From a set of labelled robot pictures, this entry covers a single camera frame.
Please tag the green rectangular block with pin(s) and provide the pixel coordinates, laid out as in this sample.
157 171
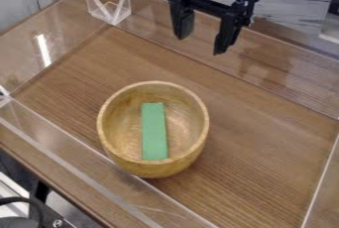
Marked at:
153 132

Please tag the black table leg bracket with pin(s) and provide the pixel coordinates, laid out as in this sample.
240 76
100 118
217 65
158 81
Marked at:
52 219

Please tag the clear acrylic corner bracket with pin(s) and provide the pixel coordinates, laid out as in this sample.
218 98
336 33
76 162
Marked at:
112 13

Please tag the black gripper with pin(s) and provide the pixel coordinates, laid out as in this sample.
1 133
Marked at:
234 12

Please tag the brown wooden bowl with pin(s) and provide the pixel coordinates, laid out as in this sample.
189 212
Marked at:
118 127

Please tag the clear acrylic tray wall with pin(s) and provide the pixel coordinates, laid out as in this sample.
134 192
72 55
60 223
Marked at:
266 173

